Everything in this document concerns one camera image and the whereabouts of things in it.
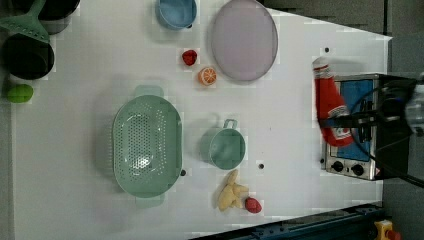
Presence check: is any green cup with handle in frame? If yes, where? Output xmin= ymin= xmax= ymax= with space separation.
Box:
xmin=200 ymin=119 xmax=246 ymax=170

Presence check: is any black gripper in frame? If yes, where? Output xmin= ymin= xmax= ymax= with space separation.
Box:
xmin=318 ymin=83 xmax=412 ymax=144

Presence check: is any black cylinder container lower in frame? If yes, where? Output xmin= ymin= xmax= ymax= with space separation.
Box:
xmin=1 ymin=34 xmax=55 ymax=80

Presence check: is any green lime toy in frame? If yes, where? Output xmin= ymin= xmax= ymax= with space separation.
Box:
xmin=7 ymin=84 xmax=34 ymax=103

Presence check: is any blue bowl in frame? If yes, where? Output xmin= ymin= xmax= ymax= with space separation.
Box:
xmin=155 ymin=0 xmax=197 ymax=30

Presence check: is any red strawberry toy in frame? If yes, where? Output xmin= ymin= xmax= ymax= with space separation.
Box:
xmin=182 ymin=50 xmax=198 ymax=66

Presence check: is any red ketchup bottle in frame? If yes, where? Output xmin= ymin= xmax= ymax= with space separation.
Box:
xmin=312 ymin=57 xmax=353 ymax=147

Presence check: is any black cylinder container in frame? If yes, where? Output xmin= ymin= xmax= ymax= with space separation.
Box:
xmin=9 ymin=0 xmax=81 ymax=35
xmin=1 ymin=34 xmax=55 ymax=80

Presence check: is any green spatula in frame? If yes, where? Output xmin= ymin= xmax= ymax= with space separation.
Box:
xmin=0 ymin=0 xmax=50 ymax=44

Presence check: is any orange slice toy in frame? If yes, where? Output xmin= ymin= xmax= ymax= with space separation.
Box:
xmin=198 ymin=67 xmax=217 ymax=86

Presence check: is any grey round plate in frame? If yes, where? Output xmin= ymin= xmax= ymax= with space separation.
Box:
xmin=211 ymin=0 xmax=278 ymax=81

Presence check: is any blue metal frame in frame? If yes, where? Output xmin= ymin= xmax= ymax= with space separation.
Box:
xmin=191 ymin=204 xmax=386 ymax=240

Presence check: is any black cylinder container upper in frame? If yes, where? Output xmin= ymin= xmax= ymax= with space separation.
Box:
xmin=9 ymin=0 xmax=81 ymax=35

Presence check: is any green oval strainer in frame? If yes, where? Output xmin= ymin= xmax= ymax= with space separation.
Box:
xmin=112 ymin=85 xmax=183 ymax=208

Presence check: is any black toaster oven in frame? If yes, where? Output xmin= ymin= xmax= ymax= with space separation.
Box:
xmin=321 ymin=74 xmax=410 ymax=181

